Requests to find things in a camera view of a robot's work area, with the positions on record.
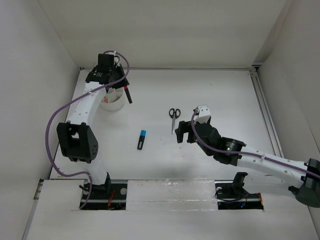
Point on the black handled scissors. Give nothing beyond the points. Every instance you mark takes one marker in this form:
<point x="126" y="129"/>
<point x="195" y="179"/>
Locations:
<point x="174" y="113"/>

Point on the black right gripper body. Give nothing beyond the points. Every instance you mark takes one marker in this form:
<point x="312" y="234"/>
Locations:
<point x="208" y="152"/>

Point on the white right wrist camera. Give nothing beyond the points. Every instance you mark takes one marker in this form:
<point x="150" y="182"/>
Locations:
<point x="202" y="114"/>

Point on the pink cap black marker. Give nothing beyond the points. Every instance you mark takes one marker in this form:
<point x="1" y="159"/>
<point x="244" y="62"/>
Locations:
<point x="128" y="95"/>

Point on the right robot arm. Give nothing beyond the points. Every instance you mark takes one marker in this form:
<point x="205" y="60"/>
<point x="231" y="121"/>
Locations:
<point x="303" y="178"/>

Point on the white round compartment container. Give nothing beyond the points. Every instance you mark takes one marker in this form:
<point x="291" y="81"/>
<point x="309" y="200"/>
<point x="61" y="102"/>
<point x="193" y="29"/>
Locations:
<point x="116" y="99"/>

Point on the blue cap black marker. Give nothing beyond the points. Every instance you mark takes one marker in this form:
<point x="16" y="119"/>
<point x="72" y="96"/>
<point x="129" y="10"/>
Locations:
<point x="141" y="140"/>

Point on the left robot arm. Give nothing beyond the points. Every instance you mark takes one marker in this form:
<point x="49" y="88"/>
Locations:
<point x="76" y="138"/>

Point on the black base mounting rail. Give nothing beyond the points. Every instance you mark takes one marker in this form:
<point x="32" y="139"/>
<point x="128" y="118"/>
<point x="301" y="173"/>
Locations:
<point x="142" y="197"/>

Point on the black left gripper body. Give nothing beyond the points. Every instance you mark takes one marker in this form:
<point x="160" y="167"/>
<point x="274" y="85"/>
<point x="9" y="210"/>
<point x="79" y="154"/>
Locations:
<point x="117" y="72"/>

